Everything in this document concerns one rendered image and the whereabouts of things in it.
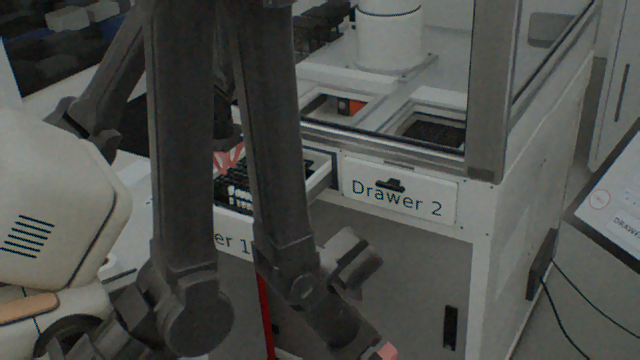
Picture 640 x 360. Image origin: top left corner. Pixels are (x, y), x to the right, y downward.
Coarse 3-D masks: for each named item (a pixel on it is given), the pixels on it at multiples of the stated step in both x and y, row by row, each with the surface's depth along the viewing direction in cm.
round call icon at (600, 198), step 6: (600, 186) 122; (594, 192) 123; (600, 192) 122; (606, 192) 121; (588, 198) 123; (594, 198) 122; (600, 198) 121; (606, 198) 121; (612, 198) 120; (588, 204) 123; (594, 204) 122; (600, 204) 121; (606, 204) 120; (594, 210) 121; (600, 210) 121
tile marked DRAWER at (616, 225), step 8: (616, 216) 118; (624, 216) 117; (632, 216) 116; (608, 224) 118; (616, 224) 117; (624, 224) 116; (632, 224) 115; (616, 232) 117; (624, 232) 116; (632, 232) 115; (624, 240) 115; (632, 240) 114
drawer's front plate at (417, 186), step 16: (352, 160) 156; (352, 176) 158; (368, 176) 156; (384, 176) 153; (400, 176) 150; (416, 176) 148; (352, 192) 161; (384, 192) 155; (416, 192) 150; (432, 192) 148; (448, 192) 146; (400, 208) 155; (432, 208) 150; (448, 208) 148; (448, 224) 150
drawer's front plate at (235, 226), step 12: (216, 216) 142; (228, 216) 140; (240, 216) 139; (216, 228) 144; (228, 228) 142; (240, 228) 139; (228, 240) 144; (252, 240) 139; (228, 252) 146; (240, 252) 144
